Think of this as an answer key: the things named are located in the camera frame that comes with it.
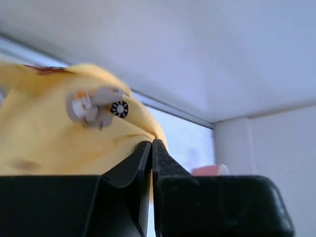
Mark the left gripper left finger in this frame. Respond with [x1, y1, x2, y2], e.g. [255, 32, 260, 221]
[100, 142, 151, 237]

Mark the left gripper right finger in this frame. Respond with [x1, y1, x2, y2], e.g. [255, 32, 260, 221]
[152, 140, 198, 237]

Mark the yellow vehicle-print cloth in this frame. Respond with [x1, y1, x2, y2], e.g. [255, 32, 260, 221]
[0, 62, 166, 175]

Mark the pink ceramic mug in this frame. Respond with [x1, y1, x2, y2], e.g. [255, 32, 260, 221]
[192, 164, 229, 176]

